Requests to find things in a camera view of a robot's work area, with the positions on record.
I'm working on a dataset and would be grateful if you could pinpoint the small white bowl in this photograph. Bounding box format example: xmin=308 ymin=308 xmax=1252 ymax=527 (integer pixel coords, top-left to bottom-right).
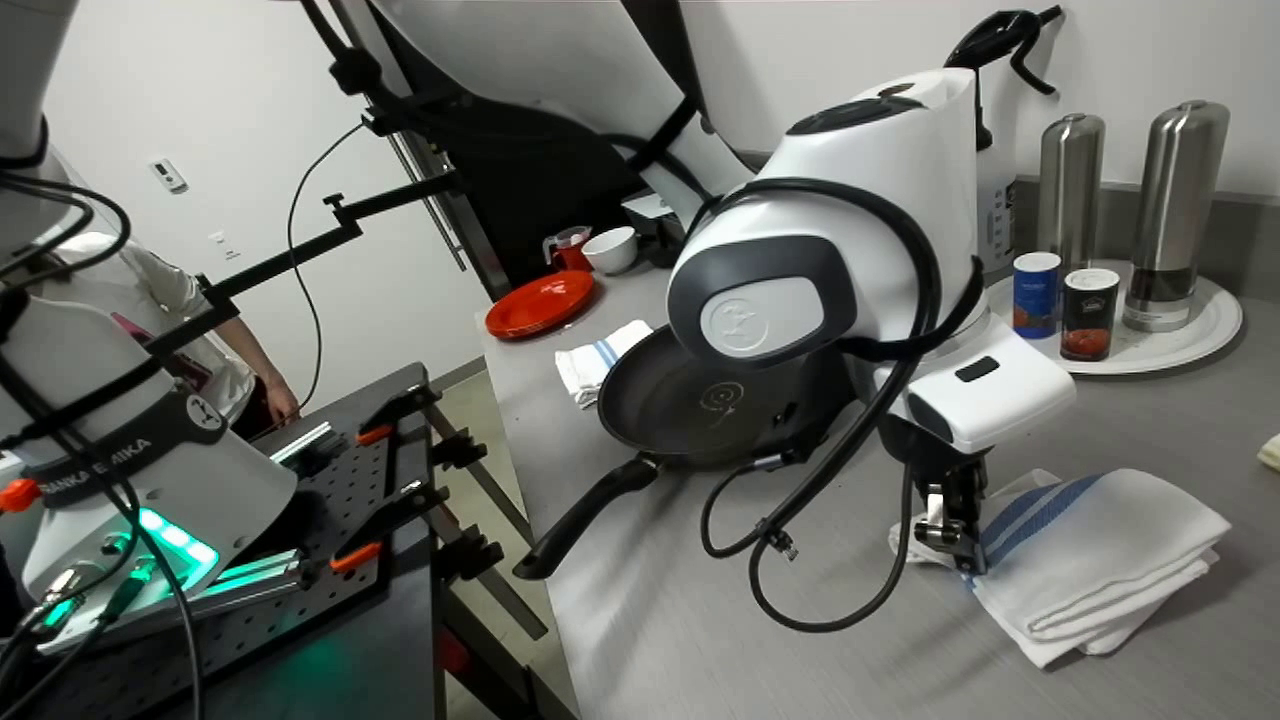
xmin=578 ymin=223 xmax=645 ymax=280

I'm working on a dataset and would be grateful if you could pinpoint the black frying pan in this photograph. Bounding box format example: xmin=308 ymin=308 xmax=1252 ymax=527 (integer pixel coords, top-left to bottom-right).
xmin=512 ymin=323 xmax=854 ymax=584

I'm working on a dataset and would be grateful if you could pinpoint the white-lidded blue spice jar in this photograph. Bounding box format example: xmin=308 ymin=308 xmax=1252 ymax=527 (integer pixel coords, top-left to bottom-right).
xmin=1007 ymin=247 xmax=1069 ymax=339

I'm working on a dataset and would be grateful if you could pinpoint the person forearm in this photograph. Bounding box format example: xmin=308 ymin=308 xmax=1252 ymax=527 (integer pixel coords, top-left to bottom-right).
xmin=208 ymin=315 xmax=278 ymax=393

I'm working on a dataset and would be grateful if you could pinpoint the person hand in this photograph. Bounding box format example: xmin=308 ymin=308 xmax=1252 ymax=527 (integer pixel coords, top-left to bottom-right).
xmin=256 ymin=370 xmax=304 ymax=433

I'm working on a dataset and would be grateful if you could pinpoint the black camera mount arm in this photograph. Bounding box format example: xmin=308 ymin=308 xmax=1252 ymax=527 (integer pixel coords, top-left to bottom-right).
xmin=196 ymin=173 xmax=465 ymax=319

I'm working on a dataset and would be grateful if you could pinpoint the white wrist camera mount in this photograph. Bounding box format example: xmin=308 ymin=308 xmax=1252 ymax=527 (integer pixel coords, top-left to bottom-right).
xmin=900 ymin=337 xmax=1078 ymax=458

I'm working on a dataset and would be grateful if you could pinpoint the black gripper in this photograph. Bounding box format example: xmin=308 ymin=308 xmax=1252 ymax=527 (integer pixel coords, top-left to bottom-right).
xmin=878 ymin=415 xmax=998 ymax=581

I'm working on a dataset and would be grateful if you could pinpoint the spray bottle with black nozzle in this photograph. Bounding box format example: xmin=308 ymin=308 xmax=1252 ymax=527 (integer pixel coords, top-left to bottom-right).
xmin=943 ymin=2 xmax=1071 ymax=252

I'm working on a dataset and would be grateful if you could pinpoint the white round plate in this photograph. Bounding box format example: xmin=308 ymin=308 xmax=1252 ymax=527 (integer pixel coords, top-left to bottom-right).
xmin=1023 ymin=272 xmax=1252 ymax=380

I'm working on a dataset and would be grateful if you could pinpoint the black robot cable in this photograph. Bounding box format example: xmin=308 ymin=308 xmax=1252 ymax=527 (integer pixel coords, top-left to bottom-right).
xmin=695 ymin=185 xmax=992 ymax=636

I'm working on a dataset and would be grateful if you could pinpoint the black equipment base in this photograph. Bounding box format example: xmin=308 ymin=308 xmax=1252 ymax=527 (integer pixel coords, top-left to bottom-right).
xmin=35 ymin=354 xmax=492 ymax=720

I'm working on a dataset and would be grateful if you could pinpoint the white-lidded dark red jar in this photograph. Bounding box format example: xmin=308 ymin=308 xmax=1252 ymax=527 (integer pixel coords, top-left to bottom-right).
xmin=1059 ymin=262 xmax=1129 ymax=364

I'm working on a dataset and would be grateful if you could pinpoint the white blue-striped cloth towel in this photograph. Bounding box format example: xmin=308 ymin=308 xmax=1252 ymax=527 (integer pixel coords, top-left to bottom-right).
xmin=883 ymin=462 xmax=1236 ymax=670
xmin=553 ymin=315 xmax=657 ymax=411

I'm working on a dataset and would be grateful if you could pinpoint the black coffee maker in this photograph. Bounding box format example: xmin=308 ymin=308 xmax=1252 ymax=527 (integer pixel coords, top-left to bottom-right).
xmin=1125 ymin=97 xmax=1232 ymax=337

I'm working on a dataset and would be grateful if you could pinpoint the tall steel grinder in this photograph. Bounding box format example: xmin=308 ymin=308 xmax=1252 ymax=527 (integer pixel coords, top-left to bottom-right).
xmin=1036 ymin=111 xmax=1106 ymax=272

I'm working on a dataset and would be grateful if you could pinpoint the red round plate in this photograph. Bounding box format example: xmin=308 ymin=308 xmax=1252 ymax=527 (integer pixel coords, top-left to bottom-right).
xmin=479 ymin=269 xmax=603 ymax=348

